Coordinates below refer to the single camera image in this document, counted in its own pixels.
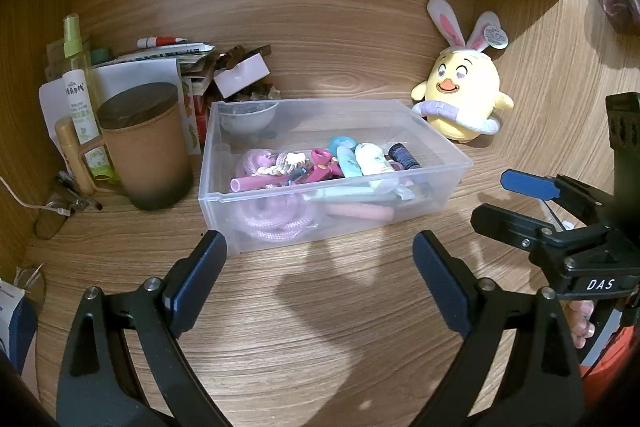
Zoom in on blue white carton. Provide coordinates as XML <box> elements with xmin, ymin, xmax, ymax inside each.
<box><xmin>0</xmin><ymin>277</ymin><xmax>39</xmax><ymax>374</ymax></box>

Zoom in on folded printed leaflets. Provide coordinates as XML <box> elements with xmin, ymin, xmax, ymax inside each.
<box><xmin>111</xmin><ymin>40</ymin><xmax>217</xmax><ymax>68</ymax></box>

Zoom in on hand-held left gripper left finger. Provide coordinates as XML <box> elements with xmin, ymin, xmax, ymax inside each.
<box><xmin>56</xmin><ymin>229</ymin><xmax>233</xmax><ymax>427</ymax></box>

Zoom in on pink rope coil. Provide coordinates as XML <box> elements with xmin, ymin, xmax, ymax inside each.
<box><xmin>234</xmin><ymin>149</ymin><xmax>319</xmax><ymax>241</ymax></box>

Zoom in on clear plastic storage box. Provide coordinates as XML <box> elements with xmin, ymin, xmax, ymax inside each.
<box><xmin>198</xmin><ymin>99</ymin><xmax>474</xmax><ymax>255</ymax></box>

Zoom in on white paper sheets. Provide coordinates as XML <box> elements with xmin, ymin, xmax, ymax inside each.
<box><xmin>39</xmin><ymin>57</ymin><xmax>182</xmax><ymax>150</ymax></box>

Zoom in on yellow chick plush toy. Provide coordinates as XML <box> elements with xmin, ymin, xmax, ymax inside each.
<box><xmin>411</xmin><ymin>0</ymin><xmax>515</xmax><ymax>144</ymax></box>

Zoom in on red snack packet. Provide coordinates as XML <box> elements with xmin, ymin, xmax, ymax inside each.
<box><xmin>181</xmin><ymin>76</ymin><xmax>212</xmax><ymax>156</ymax></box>

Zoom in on red white marker pen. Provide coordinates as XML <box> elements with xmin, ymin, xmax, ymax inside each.
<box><xmin>137</xmin><ymin>35</ymin><xmax>189</xmax><ymax>49</ymax></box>

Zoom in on beaded bracelet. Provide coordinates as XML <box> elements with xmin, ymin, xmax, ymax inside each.
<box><xmin>259</xmin><ymin>151</ymin><xmax>309</xmax><ymax>178</ymax></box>

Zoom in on small pink white box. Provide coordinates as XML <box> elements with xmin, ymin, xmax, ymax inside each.
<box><xmin>212</xmin><ymin>52</ymin><xmax>271</xmax><ymax>98</ymax></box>

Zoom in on pale blue tube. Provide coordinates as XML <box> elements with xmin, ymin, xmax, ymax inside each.
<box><xmin>335</xmin><ymin>146</ymin><xmax>362</xmax><ymax>178</ymax></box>

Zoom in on pink lip balm tube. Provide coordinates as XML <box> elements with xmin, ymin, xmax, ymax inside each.
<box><xmin>230</xmin><ymin>176</ymin><xmax>292</xmax><ymax>193</ymax></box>

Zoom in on white cream tube green label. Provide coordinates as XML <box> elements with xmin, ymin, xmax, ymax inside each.
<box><xmin>354</xmin><ymin>142</ymin><xmax>394</xmax><ymax>176</ymax></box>

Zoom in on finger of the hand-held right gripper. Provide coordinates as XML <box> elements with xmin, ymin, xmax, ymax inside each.
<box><xmin>470</xmin><ymin>203</ymin><xmax>619</xmax><ymax>266</ymax></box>
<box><xmin>500</xmin><ymin>169</ymin><xmax>616</xmax><ymax>228</ymax></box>

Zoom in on pink stick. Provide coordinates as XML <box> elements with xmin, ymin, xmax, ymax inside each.
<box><xmin>325</xmin><ymin>203</ymin><xmax>394</xmax><ymax>223</ymax></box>

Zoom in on person's right hand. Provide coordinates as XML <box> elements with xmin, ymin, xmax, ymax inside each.
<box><xmin>566</xmin><ymin>299</ymin><xmax>597</xmax><ymax>351</ymax></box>

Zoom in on pink scissors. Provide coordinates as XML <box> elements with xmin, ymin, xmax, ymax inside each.
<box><xmin>299</xmin><ymin>147</ymin><xmax>342</xmax><ymax>184</ymax></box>

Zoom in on green spray bottle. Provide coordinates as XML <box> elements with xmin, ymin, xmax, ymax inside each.
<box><xmin>63</xmin><ymin>13</ymin><xmax>92</xmax><ymax>75</ymax></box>

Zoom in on white cable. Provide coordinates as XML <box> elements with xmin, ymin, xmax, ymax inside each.
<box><xmin>0</xmin><ymin>176</ymin><xmax>57</xmax><ymax>214</ymax></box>

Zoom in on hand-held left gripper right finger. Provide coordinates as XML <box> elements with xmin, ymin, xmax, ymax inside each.
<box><xmin>410</xmin><ymin>229</ymin><xmax>586</xmax><ymax>427</ymax></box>

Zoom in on red orange cloth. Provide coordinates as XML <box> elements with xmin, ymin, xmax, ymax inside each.
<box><xmin>579</xmin><ymin>321</ymin><xmax>640</xmax><ymax>410</ymax></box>

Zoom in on white tube green print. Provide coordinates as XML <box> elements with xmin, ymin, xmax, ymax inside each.
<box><xmin>61</xmin><ymin>71</ymin><xmax>112</xmax><ymax>180</ymax></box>

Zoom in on small clear bowl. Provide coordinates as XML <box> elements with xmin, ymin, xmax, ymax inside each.
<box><xmin>219</xmin><ymin>101</ymin><xmax>281</xmax><ymax>138</ymax></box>

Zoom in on dark brown small items pile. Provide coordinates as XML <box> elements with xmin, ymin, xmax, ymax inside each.
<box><xmin>214</xmin><ymin>44</ymin><xmax>282</xmax><ymax>104</ymax></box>

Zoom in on dark blue small bottle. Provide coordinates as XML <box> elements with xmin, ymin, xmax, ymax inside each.
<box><xmin>387</xmin><ymin>143</ymin><xmax>422</xmax><ymax>170</ymax></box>

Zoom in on pale green roll-on stick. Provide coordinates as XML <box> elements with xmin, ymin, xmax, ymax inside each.
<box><xmin>304</xmin><ymin>185</ymin><xmax>401</xmax><ymax>204</ymax></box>

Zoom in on eyeglasses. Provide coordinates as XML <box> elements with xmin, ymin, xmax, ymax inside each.
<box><xmin>34</xmin><ymin>171</ymin><xmax>104</xmax><ymax>240</ymax></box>

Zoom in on brown mug with lid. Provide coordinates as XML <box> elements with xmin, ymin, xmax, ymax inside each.
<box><xmin>54</xmin><ymin>82</ymin><xmax>195</xmax><ymax>212</ymax></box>

